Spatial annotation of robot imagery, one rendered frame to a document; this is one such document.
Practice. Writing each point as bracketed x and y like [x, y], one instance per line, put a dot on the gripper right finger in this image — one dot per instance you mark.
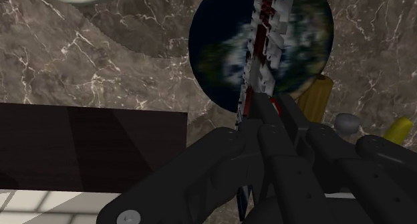
[374, 184]

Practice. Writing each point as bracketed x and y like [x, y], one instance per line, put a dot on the red and white thing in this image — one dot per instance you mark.
[260, 37]

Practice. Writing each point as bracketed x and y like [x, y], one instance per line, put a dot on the blue earth-print round thing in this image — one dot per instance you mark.
[215, 37]

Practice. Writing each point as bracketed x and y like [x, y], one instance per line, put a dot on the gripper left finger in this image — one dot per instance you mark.
[182, 171]

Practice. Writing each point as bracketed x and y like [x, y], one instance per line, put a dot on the yellow ribbed cylinder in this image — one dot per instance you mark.
[316, 99]

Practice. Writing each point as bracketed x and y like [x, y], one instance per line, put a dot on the small yellow cylinder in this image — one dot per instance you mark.
[398, 130]

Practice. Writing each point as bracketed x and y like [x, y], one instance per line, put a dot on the small grey round thing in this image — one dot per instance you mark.
[347, 123]

